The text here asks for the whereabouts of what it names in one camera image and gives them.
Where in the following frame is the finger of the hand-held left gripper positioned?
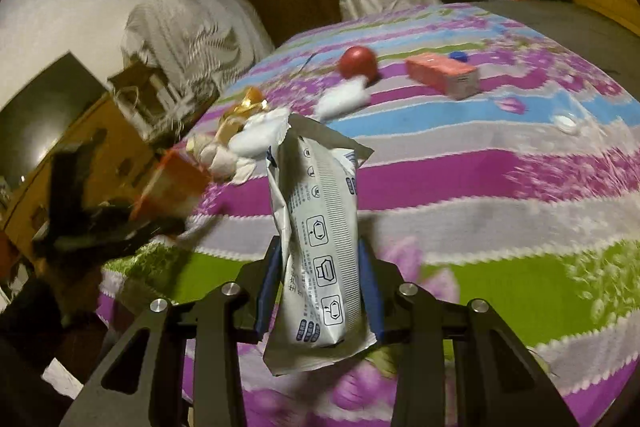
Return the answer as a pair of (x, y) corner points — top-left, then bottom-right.
(97, 202), (187, 244)

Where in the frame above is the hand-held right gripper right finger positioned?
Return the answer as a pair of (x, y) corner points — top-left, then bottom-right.
(357, 237), (581, 427)

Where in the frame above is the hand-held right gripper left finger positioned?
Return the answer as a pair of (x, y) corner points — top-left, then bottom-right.
(59, 237), (286, 427)

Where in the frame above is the orange and white box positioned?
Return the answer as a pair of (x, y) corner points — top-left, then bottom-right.
(131, 149), (213, 223)

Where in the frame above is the white printed plastic wrapper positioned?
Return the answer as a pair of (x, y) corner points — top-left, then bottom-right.
(262, 113), (376, 377)

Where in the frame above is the small white tissue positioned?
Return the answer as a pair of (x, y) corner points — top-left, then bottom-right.
(186, 133), (263, 184)

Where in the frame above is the long white tissue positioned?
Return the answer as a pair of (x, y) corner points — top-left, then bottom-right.
(316, 76), (372, 118)

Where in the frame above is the wooden cabinet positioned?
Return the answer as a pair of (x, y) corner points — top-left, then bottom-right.
(0, 89), (168, 253)

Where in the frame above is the black television screen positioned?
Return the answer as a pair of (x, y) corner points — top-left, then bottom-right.
(0, 52), (111, 172)

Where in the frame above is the striped floral bed sheet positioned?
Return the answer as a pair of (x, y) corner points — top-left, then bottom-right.
(97, 2), (640, 427)

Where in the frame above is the gold orange snack wrapper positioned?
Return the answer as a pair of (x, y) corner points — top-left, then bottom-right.
(216, 87), (271, 142)

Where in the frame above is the grey striped cloth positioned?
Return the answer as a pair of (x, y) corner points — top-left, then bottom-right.
(121, 0), (276, 92)

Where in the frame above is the long orange carton box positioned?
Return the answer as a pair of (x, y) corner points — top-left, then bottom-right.
(405, 54), (480, 100)

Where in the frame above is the red ball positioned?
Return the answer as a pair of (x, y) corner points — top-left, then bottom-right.
(338, 46), (379, 81)

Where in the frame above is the white bottle cap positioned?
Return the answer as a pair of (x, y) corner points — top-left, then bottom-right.
(552, 114), (582, 136)

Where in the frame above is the dark grey bed cover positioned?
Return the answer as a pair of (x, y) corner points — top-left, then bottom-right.
(477, 0), (640, 108)

